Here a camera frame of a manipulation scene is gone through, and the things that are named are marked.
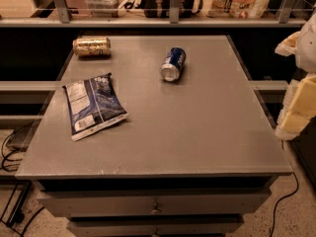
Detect blue chip bag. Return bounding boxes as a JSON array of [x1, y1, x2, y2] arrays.
[[63, 73, 128, 141]]

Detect grey drawer cabinet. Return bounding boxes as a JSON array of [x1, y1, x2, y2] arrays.
[[17, 36, 292, 237]]

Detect black cables on floor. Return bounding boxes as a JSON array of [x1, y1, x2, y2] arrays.
[[0, 121, 45, 237]]

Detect gold drink can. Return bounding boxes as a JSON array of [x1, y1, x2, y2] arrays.
[[73, 38, 111, 56]]

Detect colourful snack bag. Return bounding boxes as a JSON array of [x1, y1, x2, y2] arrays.
[[207, 0, 270, 19]]

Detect metal shelf rail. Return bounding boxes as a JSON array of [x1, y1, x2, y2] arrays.
[[0, 0, 315, 29]]

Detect black power cable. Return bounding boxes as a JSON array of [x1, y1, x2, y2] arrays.
[[268, 172, 300, 237]]

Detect upper drawer knob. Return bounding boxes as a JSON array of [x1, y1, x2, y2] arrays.
[[150, 202, 161, 214]]

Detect blue pepsi can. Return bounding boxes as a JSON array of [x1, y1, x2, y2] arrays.
[[161, 46, 187, 82]]

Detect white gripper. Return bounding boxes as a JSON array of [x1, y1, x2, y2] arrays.
[[275, 14, 316, 140]]

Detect black backpack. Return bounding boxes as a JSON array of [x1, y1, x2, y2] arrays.
[[139, 0, 203, 18]]

